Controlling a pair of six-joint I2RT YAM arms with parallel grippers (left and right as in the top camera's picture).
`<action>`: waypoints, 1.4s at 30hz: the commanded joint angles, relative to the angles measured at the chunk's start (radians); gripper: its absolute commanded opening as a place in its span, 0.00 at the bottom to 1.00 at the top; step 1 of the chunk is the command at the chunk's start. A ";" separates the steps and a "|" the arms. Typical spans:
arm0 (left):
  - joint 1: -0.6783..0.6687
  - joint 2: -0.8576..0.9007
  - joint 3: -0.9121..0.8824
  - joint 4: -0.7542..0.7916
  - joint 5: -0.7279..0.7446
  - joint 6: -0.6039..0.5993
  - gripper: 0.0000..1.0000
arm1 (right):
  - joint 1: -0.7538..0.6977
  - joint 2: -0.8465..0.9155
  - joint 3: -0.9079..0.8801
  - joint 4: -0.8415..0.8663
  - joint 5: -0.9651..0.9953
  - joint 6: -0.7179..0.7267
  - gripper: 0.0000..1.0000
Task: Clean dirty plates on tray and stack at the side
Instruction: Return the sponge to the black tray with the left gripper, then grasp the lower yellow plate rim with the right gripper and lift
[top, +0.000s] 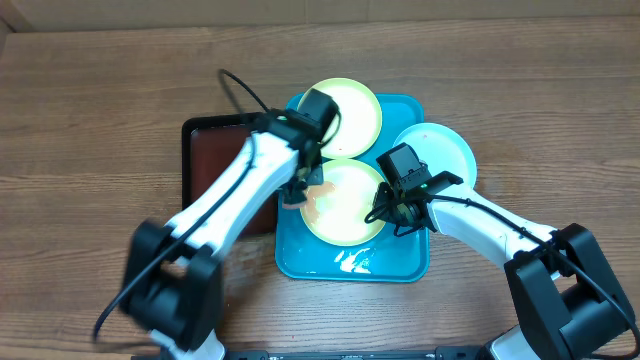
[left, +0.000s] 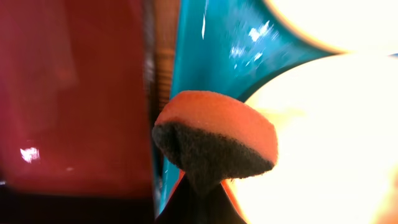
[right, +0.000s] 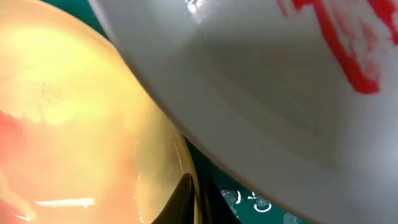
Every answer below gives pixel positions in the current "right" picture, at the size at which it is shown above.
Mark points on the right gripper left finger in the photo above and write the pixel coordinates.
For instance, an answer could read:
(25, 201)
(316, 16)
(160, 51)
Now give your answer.
(180, 208)

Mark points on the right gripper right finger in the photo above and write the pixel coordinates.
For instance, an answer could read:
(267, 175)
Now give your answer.
(214, 207)

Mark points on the yellow-green plate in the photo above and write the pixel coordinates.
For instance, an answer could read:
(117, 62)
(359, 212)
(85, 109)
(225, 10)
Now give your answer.
(81, 140)

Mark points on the light blue plate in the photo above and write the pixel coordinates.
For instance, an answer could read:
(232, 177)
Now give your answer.
(297, 100)

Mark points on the teal plastic serving tray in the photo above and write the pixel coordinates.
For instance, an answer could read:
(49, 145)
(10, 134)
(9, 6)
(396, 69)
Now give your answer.
(247, 206)

